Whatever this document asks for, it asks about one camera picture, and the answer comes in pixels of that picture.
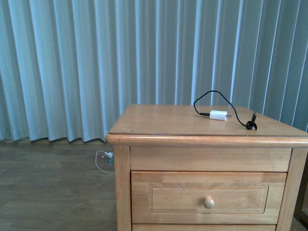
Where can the wooden drawer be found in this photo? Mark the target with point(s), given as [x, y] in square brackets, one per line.
[190, 227]
[178, 197]

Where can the light blue pleated curtain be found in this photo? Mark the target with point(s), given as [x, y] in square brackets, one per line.
[70, 68]

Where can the open floor socket box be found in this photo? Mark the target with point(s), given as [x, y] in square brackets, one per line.
[109, 158]

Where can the round wooden drawer knob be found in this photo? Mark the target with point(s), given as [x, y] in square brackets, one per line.
[209, 203]

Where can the wooden nightstand cabinet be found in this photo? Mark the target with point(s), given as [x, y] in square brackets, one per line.
[174, 138]

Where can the white charger adapter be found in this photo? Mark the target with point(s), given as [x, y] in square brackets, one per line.
[219, 115]

